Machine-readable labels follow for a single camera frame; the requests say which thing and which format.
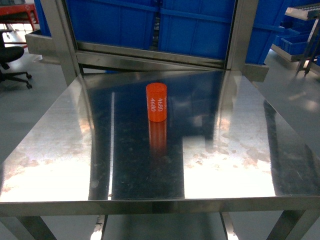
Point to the orange cylindrical capacitor 4680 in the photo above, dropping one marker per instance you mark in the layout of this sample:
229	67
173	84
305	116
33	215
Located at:
156	99

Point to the stainless steel table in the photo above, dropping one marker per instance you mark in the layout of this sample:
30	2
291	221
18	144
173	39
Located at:
223	147

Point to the blue plastic crate right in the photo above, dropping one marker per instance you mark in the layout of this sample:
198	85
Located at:
202	28

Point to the blue plastic crate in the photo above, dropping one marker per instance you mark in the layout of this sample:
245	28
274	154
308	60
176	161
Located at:
122	23
202	28

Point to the blue plastic crate left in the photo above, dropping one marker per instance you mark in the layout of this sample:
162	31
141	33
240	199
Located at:
122	23

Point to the blue storage bin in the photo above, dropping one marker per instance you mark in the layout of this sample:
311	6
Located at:
292	44

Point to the steel shelf rack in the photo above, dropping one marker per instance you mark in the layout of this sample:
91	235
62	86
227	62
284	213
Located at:
305	13

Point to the red conveyor frame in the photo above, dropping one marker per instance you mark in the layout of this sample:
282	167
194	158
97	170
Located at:
12	11

